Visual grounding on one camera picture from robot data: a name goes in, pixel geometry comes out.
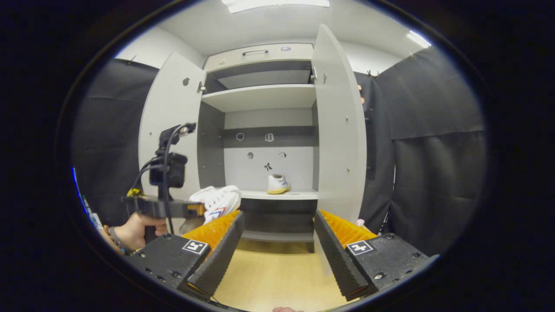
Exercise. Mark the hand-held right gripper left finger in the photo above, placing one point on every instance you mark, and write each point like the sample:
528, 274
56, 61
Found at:
223, 255

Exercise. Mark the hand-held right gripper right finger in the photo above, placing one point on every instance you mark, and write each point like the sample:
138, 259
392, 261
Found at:
336, 255

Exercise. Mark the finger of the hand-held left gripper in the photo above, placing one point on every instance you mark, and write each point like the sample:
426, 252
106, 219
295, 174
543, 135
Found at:
188, 209

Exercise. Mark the white canvas shoe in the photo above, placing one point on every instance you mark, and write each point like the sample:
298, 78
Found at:
277, 184
219, 199

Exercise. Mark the grey shoe cabinet door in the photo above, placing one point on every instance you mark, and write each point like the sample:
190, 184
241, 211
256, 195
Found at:
173, 99
340, 130

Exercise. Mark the grey cabinet drawer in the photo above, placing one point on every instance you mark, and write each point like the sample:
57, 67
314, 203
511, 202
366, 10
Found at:
295, 54

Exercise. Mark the black backdrop cloth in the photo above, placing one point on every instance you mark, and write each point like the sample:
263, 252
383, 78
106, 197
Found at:
433, 108

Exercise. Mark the ceiling light panel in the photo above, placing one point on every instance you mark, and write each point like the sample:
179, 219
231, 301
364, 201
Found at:
275, 4
418, 39

